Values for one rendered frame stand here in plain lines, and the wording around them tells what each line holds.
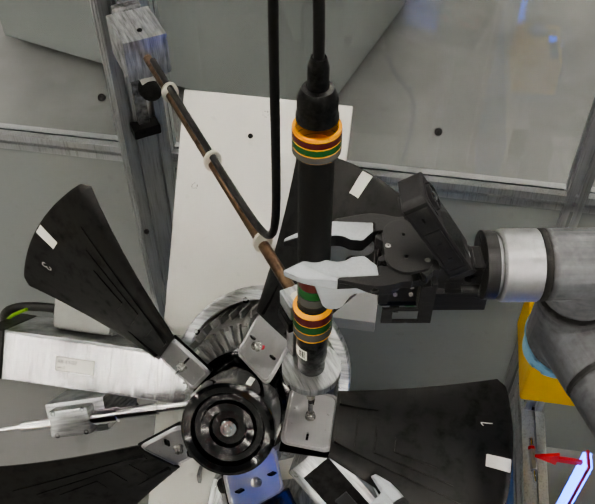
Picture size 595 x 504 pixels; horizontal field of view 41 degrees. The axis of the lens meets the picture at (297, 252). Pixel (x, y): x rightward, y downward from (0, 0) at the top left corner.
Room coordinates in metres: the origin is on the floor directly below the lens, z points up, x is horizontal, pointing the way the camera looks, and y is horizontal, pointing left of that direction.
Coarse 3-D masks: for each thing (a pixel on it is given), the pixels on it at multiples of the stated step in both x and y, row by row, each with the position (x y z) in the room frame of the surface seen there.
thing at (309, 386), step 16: (288, 288) 0.59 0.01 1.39; (288, 304) 0.56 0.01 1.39; (288, 320) 0.56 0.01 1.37; (288, 336) 0.56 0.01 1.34; (288, 352) 0.56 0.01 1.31; (288, 368) 0.54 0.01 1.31; (336, 368) 0.54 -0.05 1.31; (288, 384) 0.52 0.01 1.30; (304, 384) 0.52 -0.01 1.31; (320, 384) 0.52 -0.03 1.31
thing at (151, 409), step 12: (108, 408) 0.61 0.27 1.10; (120, 408) 0.61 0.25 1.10; (132, 408) 0.61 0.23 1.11; (144, 408) 0.61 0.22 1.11; (156, 408) 0.61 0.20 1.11; (168, 408) 0.61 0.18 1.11; (180, 408) 0.61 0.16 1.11; (36, 420) 0.61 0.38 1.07; (48, 420) 0.61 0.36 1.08; (96, 420) 0.60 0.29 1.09; (108, 420) 0.60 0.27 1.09
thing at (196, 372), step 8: (176, 344) 0.60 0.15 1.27; (168, 352) 0.62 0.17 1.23; (176, 352) 0.61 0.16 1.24; (184, 352) 0.59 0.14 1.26; (168, 360) 0.62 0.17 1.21; (176, 360) 0.61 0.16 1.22; (184, 360) 0.60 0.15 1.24; (192, 360) 0.59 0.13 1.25; (176, 368) 0.62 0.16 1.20; (192, 368) 0.59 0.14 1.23; (200, 368) 0.58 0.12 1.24; (184, 376) 0.61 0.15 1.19; (192, 376) 0.60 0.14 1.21; (200, 376) 0.59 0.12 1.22; (192, 384) 0.60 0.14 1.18
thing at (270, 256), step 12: (144, 60) 1.05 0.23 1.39; (168, 96) 0.96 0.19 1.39; (180, 120) 0.91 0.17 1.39; (192, 132) 0.87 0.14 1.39; (228, 192) 0.75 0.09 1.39; (240, 216) 0.71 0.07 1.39; (252, 228) 0.68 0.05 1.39; (264, 252) 0.65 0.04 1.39; (276, 264) 0.63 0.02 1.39; (276, 276) 0.61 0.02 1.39
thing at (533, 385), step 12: (528, 312) 0.81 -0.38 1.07; (528, 372) 0.71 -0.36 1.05; (540, 372) 0.70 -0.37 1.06; (528, 384) 0.70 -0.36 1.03; (540, 384) 0.70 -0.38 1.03; (552, 384) 0.70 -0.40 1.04; (528, 396) 0.70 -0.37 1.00; (540, 396) 0.70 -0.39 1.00; (552, 396) 0.70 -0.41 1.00; (564, 396) 0.69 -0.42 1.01
